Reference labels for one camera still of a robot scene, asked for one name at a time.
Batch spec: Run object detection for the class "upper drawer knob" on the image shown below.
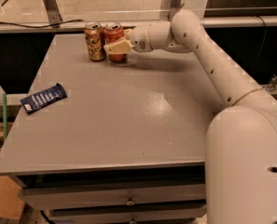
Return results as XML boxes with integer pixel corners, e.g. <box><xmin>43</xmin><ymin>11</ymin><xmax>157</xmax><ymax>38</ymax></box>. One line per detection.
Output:
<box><xmin>125</xmin><ymin>197</ymin><xmax>135</xmax><ymax>206</ymax></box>

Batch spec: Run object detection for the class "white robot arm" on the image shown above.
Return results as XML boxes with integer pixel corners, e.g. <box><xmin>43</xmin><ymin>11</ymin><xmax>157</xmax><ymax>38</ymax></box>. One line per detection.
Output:
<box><xmin>104</xmin><ymin>9</ymin><xmax>277</xmax><ymax>224</ymax></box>

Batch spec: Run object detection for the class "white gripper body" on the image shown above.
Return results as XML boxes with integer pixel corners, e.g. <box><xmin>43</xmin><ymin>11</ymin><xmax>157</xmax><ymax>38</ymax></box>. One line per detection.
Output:
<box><xmin>130</xmin><ymin>24</ymin><xmax>152</xmax><ymax>52</ymax></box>

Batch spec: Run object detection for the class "drawer knob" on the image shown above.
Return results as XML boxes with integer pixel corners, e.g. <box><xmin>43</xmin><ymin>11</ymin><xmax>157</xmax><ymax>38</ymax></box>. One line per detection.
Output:
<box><xmin>129</xmin><ymin>217</ymin><xmax>137</xmax><ymax>224</ymax></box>
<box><xmin>125</xmin><ymin>197</ymin><xmax>135</xmax><ymax>206</ymax></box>

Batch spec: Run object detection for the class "green vertical post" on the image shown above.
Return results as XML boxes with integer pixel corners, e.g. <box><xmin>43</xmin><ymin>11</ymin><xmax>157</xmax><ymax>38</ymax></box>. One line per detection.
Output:
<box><xmin>2</xmin><ymin>93</ymin><xmax>7</xmax><ymax>141</ymax></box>

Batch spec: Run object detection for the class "orange gold soda can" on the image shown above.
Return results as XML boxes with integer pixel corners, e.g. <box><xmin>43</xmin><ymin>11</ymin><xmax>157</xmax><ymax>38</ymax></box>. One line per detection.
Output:
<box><xmin>84</xmin><ymin>22</ymin><xmax>106</xmax><ymax>62</ymax></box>

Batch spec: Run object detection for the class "black cable on ledge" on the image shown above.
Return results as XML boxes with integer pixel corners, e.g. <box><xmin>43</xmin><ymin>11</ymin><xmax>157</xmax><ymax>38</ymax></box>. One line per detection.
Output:
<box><xmin>0</xmin><ymin>18</ymin><xmax>85</xmax><ymax>29</ymax></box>

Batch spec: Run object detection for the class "grey drawer cabinet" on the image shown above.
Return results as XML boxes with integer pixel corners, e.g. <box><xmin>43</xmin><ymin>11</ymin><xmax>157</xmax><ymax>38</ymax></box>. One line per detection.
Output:
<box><xmin>0</xmin><ymin>35</ymin><xmax>219</xmax><ymax>224</ymax></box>

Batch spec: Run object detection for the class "cardboard box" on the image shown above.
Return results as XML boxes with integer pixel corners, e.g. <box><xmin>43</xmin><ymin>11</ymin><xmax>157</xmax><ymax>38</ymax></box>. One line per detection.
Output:
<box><xmin>0</xmin><ymin>176</ymin><xmax>25</xmax><ymax>220</ymax></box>

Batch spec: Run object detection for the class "metal bracket left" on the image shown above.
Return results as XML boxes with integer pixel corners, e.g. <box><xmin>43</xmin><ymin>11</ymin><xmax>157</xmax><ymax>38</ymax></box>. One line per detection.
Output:
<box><xmin>43</xmin><ymin>0</ymin><xmax>62</xmax><ymax>28</ymax></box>

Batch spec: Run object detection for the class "lower drawer knob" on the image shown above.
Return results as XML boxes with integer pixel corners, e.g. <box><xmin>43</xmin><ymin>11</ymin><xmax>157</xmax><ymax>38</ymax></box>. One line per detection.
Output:
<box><xmin>129</xmin><ymin>217</ymin><xmax>137</xmax><ymax>224</ymax></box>

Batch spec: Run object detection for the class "blue snack bar wrapper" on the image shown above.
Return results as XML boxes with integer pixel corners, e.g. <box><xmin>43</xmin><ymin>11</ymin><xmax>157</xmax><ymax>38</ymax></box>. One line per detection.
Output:
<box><xmin>20</xmin><ymin>83</ymin><xmax>67</xmax><ymax>114</ymax></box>

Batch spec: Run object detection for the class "red coke can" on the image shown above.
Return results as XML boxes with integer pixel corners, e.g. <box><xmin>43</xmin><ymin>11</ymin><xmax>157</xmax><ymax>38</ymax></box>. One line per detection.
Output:
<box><xmin>104</xmin><ymin>22</ymin><xmax>127</xmax><ymax>63</ymax></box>

